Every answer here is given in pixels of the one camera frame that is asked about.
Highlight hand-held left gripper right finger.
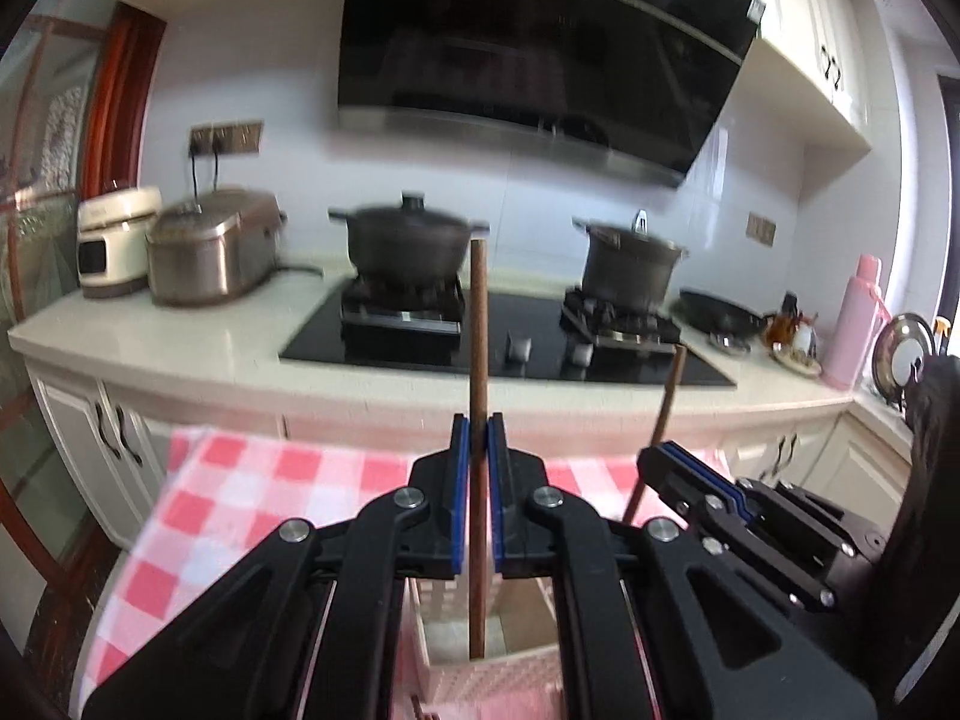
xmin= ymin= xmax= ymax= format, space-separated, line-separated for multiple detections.
xmin=487 ymin=412 xmax=878 ymax=720

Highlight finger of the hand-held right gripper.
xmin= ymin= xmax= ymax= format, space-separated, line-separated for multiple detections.
xmin=664 ymin=442 xmax=890 ymax=560
xmin=636 ymin=447 xmax=837 ymax=612

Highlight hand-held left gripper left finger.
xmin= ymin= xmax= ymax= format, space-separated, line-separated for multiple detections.
xmin=81 ymin=412 xmax=470 ymax=720

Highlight brown wooden chopstick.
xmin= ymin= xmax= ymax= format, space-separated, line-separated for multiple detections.
xmin=468 ymin=238 xmax=490 ymax=662
xmin=622 ymin=345 xmax=688 ymax=526

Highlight cream plastic utensil basket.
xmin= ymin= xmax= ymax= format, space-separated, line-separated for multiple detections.
xmin=401 ymin=577 xmax=571 ymax=720

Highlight black gas hob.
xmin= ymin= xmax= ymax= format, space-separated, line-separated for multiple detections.
xmin=279 ymin=274 xmax=737 ymax=389

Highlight condiment jars on plate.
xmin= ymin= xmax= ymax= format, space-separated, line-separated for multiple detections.
xmin=765 ymin=292 xmax=824 ymax=376

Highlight black wok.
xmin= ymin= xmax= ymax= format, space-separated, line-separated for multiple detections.
xmin=670 ymin=289 xmax=767 ymax=338

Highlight steel pot lid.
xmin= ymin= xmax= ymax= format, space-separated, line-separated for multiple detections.
xmin=870 ymin=313 xmax=935 ymax=407

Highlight pink thermos flask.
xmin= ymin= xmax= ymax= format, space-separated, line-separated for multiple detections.
xmin=821 ymin=255 xmax=886 ymax=391

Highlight red white checkered tablecloth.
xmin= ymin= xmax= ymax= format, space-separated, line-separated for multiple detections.
xmin=75 ymin=427 xmax=732 ymax=720

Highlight dark stockpot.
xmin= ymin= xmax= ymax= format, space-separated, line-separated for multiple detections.
xmin=574 ymin=211 xmax=689 ymax=314

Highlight black pot with lid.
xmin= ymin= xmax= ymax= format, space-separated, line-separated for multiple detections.
xmin=328 ymin=193 xmax=490 ymax=282

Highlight dark framed window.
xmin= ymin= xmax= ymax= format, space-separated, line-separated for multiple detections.
xmin=926 ymin=67 xmax=960 ymax=361

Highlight steel rice cooker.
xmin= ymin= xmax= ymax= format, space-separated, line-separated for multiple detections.
xmin=146 ymin=187 xmax=287 ymax=307

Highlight white lower cabinets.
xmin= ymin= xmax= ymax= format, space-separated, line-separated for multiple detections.
xmin=26 ymin=356 xmax=916 ymax=552

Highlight white countertop cooker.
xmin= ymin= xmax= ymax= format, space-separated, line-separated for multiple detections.
xmin=77 ymin=186 xmax=162 ymax=299

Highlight black range hood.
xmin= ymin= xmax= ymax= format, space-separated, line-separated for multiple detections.
xmin=336 ymin=0 xmax=766 ymax=188

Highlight red wooden glass door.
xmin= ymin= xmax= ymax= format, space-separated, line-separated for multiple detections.
xmin=0 ymin=0 xmax=167 ymax=691

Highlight black plug cables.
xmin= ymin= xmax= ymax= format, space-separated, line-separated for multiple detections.
xmin=189 ymin=151 xmax=224 ymax=205

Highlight gold wall socket strip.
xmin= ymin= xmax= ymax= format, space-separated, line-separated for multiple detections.
xmin=189 ymin=120 xmax=265 ymax=158

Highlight white upper cabinet black handles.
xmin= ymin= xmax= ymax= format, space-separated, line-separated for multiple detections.
xmin=667 ymin=0 xmax=875 ymax=151

